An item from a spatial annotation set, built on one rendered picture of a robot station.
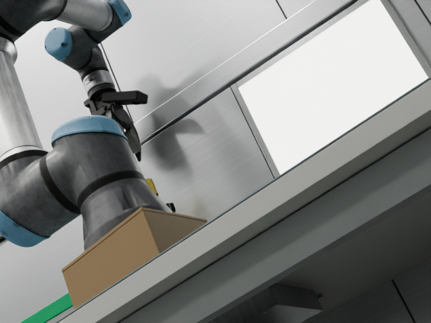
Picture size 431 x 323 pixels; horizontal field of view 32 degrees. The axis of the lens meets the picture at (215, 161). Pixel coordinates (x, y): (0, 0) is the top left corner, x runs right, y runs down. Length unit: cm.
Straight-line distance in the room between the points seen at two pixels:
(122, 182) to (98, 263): 14
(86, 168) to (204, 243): 29
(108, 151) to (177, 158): 72
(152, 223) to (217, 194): 76
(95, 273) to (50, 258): 101
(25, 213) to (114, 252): 21
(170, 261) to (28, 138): 43
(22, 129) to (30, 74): 99
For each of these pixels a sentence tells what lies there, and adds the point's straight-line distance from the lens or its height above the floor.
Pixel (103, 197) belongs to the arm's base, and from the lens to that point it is 116.
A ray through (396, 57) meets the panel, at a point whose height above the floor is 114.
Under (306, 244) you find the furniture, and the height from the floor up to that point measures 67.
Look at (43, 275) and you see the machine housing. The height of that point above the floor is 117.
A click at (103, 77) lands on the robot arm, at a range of 192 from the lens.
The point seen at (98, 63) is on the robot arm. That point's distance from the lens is 194.
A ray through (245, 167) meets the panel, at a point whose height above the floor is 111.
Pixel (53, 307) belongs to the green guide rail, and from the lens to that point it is 173.
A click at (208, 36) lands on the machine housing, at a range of 200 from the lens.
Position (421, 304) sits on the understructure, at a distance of 165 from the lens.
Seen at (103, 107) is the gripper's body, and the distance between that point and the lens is 187.
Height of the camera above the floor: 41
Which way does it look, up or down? 24 degrees up
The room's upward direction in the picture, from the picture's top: 24 degrees counter-clockwise
